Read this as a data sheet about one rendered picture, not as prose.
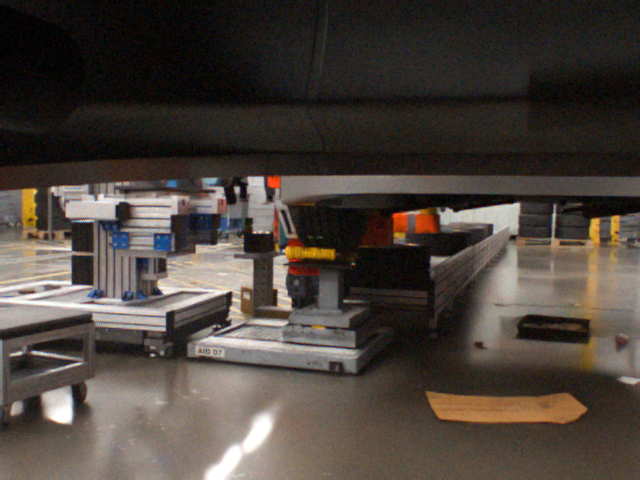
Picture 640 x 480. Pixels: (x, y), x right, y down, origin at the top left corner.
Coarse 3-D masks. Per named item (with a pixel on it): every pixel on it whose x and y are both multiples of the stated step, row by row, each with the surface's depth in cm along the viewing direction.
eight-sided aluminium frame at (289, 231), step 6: (276, 192) 314; (276, 198) 314; (276, 204) 314; (282, 204) 313; (282, 210) 317; (288, 210) 315; (282, 216) 319; (288, 216) 318; (282, 222) 322; (288, 222) 326; (288, 228) 328; (294, 228) 324; (288, 234) 328; (294, 234) 327
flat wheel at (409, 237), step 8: (440, 232) 650; (448, 232) 650; (456, 232) 652; (464, 232) 658; (408, 240) 671; (416, 240) 661; (424, 240) 655; (432, 240) 651; (440, 240) 650; (448, 240) 650; (456, 240) 652; (464, 240) 658; (432, 248) 652; (440, 248) 650; (448, 248) 650; (456, 248) 653; (464, 248) 658
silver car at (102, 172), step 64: (0, 0) 83; (64, 0) 85; (128, 0) 86; (192, 0) 87; (256, 0) 86; (320, 0) 85; (384, 0) 83; (448, 0) 81; (512, 0) 79; (576, 0) 77; (0, 64) 27; (64, 64) 30; (128, 64) 85; (192, 64) 86; (256, 64) 85; (320, 64) 84; (384, 64) 82; (448, 64) 80; (512, 64) 77; (576, 64) 75; (0, 128) 83; (64, 128) 86; (128, 128) 87; (192, 128) 88; (256, 128) 88; (320, 128) 86; (384, 128) 85; (448, 128) 83; (512, 128) 81; (576, 128) 79
